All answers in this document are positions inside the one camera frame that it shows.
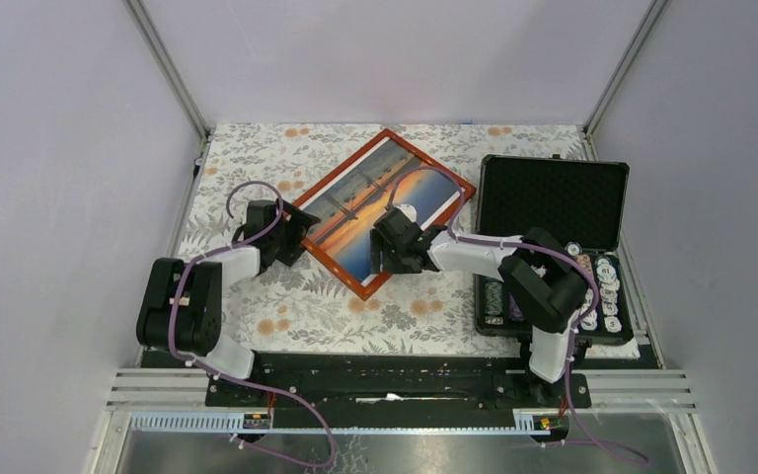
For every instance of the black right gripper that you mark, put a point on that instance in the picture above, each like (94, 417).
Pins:
(378, 244)

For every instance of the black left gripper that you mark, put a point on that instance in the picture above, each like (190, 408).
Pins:
(297, 226)

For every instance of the sunset landscape photo print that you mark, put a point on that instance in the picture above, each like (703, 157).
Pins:
(366, 209)

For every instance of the orange wooden picture frame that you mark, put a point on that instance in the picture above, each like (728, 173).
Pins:
(336, 268)

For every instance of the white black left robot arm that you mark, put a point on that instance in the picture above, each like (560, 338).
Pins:
(181, 311)

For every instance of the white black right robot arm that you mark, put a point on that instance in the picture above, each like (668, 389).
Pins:
(546, 283)

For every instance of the floral patterned table mat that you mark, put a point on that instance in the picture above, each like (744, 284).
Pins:
(305, 308)

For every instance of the black poker chip case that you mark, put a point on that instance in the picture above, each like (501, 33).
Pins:
(581, 205)

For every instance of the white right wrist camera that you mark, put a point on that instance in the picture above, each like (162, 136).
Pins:
(408, 211)

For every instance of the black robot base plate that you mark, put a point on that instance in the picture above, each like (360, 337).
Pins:
(397, 391)

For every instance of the aluminium rail frame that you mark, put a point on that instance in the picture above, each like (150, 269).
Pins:
(188, 401)

